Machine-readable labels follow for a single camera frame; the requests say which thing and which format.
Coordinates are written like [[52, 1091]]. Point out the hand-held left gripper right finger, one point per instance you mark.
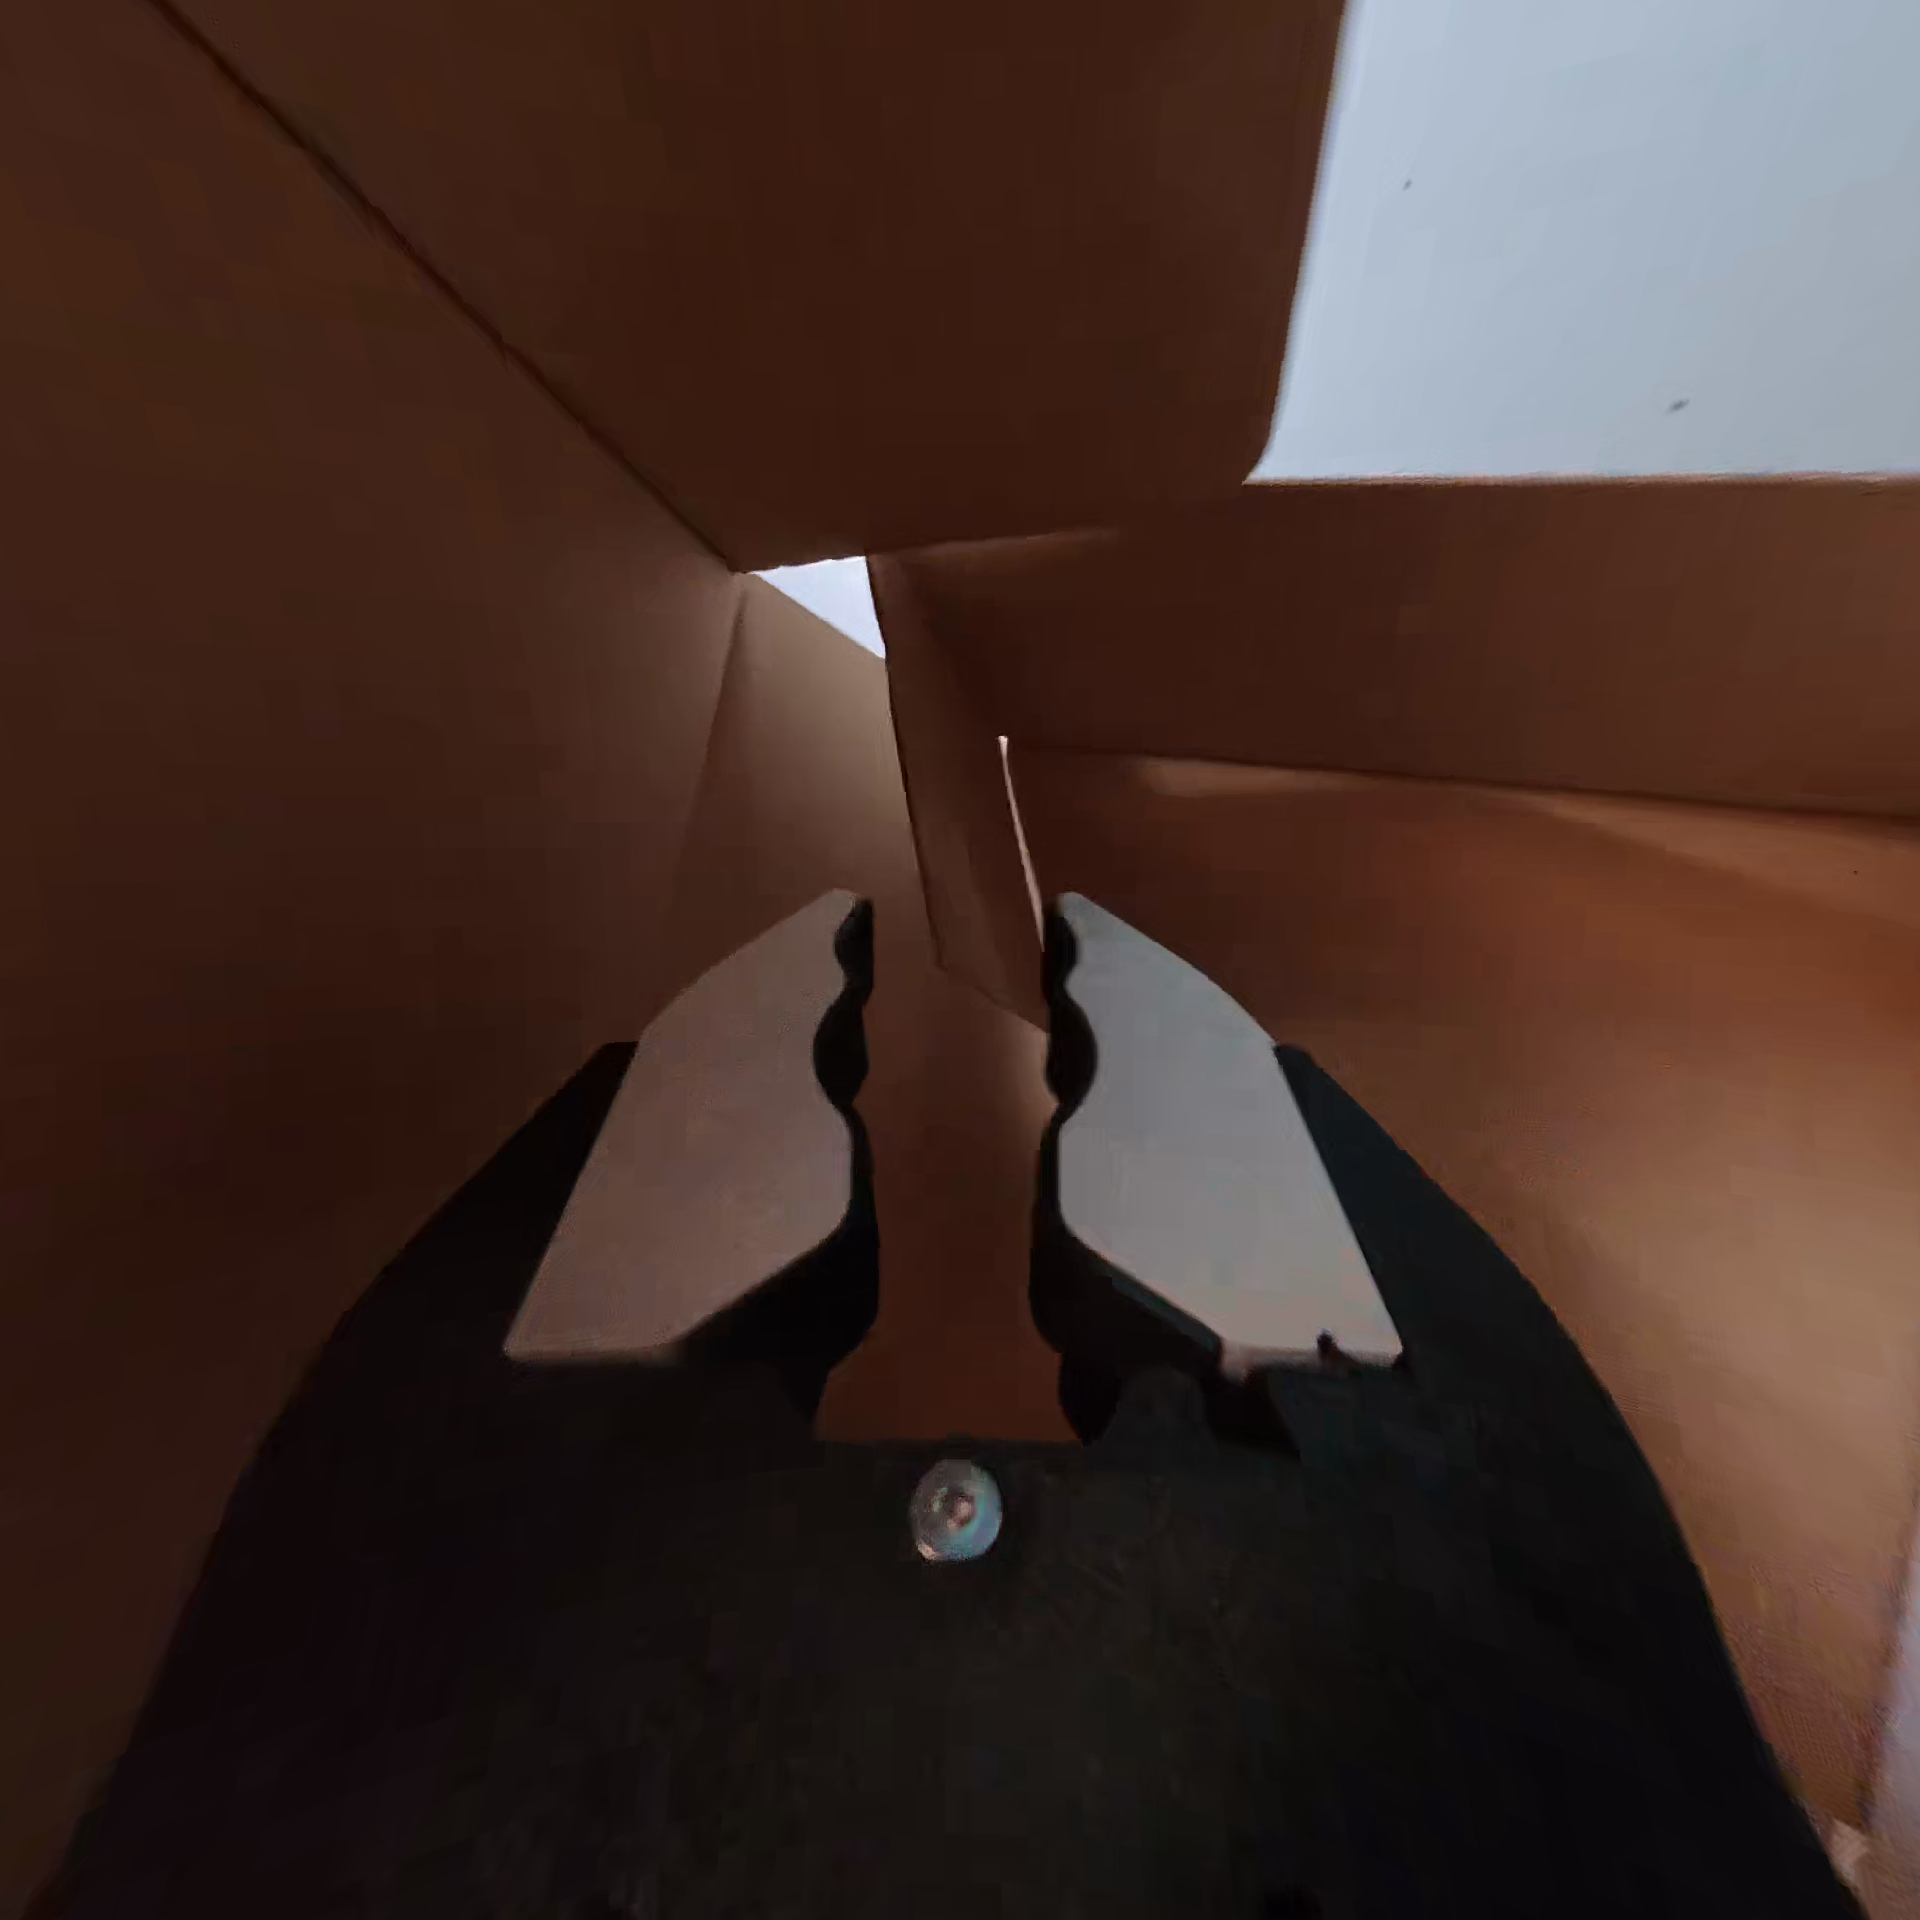
[[1200, 1170]]

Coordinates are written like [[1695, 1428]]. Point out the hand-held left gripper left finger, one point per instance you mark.
[[704, 1170]]

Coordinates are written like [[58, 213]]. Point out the brown cardboard box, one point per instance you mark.
[[375, 674]]

